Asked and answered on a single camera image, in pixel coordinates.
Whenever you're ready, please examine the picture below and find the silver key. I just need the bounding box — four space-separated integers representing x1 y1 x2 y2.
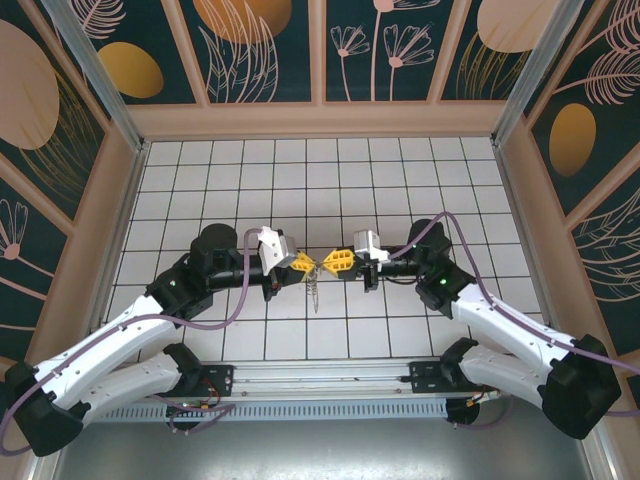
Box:
303 268 324 315

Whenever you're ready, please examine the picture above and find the grey metal sheet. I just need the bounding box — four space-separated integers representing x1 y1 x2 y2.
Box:
52 417 614 480

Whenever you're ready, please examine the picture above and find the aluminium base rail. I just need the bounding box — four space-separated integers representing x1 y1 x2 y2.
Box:
202 360 444 401

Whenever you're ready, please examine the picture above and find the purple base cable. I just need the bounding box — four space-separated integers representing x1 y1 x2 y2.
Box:
149 387 236 435
448 389 512 432

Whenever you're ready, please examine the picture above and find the grey slotted cable duct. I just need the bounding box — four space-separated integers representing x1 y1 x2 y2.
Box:
92 398 451 422

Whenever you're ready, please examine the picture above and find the aluminium frame post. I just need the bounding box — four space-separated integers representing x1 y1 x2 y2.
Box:
489 0 586 149
39 0 151 154

